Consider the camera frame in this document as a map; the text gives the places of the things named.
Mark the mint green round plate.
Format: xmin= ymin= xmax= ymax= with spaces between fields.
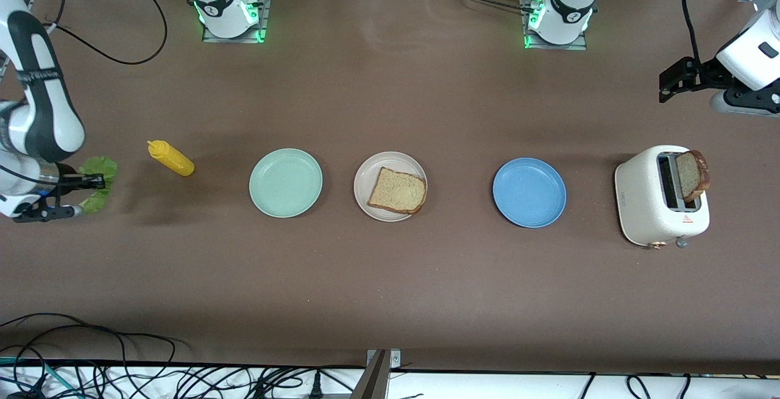
xmin=249 ymin=148 xmax=324 ymax=219

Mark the teal cable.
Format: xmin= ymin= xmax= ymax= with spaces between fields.
xmin=0 ymin=356 xmax=81 ymax=398

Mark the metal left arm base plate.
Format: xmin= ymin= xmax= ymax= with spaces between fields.
xmin=522 ymin=0 xmax=589 ymax=51

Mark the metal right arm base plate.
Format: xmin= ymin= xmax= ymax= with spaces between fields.
xmin=202 ymin=0 xmax=274 ymax=44

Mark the black looped cable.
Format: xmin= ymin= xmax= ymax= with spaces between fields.
xmin=0 ymin=312 xmax=186 ymax=366

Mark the beige round plate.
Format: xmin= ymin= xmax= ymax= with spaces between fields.
xmin=353 ymin=151 xmax=428 ymax=222

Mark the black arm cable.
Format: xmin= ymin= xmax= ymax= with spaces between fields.
xmin=681 ymin=0 xmax=701 ymax=65
xmin=37 ymin=0 xmax=169 ymax=66

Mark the silver mounting bracket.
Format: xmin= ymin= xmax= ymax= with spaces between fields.
xmin=366 ymin=348 xmax=403 ymax=370

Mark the yellow squeeze mustard bottle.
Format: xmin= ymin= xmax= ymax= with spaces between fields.
xmin=147 ymin=139 xmax=196 ymax=177

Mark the blue round plate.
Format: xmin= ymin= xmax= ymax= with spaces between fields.
xmin=492 ymin=157 xmax=567 ymax=228

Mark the black braided base cable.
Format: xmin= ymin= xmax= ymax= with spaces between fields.
xmin=424 ymin=0 xmax=534 ymax=17

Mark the white two-slot toaster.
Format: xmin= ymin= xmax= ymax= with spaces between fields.
xmin=614 ymin=145 xmax=711 ymax=249

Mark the green lettuce leaf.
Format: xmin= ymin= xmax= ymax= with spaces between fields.
xmin=78 ymin=155 xmax=118 ymax=216

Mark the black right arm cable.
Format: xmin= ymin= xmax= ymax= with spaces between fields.
xmin=37 ymin=0 xmax=169 ymax=66

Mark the grey metal camera post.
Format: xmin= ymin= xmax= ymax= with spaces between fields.
xmin=350 ymin=349 xmax=391 ymax=399

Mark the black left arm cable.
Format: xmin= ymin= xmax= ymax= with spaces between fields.
xmin=681 ymin=0 xmax=701 ymax=65

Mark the brown bread slice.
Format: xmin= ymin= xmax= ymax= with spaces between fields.
xmin=675 ymin=149 xmax=711 ymax=203
xmin=367 ymin=166 xmax=427 ymax=216

